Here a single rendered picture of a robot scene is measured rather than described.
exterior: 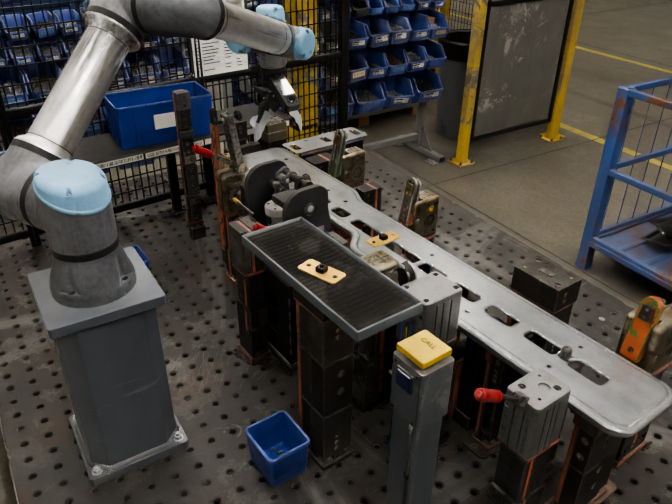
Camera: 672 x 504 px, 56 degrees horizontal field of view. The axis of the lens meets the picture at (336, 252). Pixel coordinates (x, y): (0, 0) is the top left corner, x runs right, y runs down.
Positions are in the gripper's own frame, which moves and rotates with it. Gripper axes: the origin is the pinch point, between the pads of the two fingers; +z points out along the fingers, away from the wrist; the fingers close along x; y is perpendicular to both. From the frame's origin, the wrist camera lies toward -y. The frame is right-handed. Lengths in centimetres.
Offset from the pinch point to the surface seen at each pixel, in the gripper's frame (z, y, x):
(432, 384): 1, -99, 35
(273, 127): 6.2, 23.4, -11.7
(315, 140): 11.0, 16.5, -23.4
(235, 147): -1.3, -2.0, 15.2
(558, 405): 8, -109, 15
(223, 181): 7.5, -2.1, 19.7
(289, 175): -6.4, -35.8, 19.3
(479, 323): 12, -83, 6
